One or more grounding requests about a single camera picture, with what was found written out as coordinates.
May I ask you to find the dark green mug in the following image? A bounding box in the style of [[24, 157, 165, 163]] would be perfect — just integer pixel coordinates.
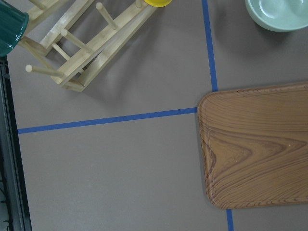
[[0, 0, 29, 57]]

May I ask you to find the wooden cutting board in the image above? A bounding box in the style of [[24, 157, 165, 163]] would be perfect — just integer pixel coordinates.
[[198, 83, 308, 209]]

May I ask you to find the wooden mug rack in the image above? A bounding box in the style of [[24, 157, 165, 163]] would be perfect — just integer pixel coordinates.
[[18, 0, 158, 92]]

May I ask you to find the light green bowl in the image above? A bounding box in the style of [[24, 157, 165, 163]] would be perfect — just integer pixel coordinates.
[[245, 0, 308, 32]]

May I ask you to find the yellow mug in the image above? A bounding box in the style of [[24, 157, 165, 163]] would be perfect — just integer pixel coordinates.
[[144, 0, 172, 8]]

